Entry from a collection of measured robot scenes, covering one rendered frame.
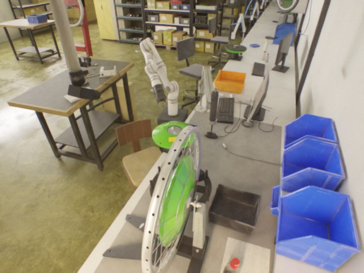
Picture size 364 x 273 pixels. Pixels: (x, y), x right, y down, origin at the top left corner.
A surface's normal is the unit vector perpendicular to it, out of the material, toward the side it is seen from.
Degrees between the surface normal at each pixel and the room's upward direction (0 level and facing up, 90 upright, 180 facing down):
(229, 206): 0
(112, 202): 0
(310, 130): 88
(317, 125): 88
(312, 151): 88
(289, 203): 88
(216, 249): 0
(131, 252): 18
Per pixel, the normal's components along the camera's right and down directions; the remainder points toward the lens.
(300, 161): -0.37, 0.53
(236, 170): 0.00, -0.79
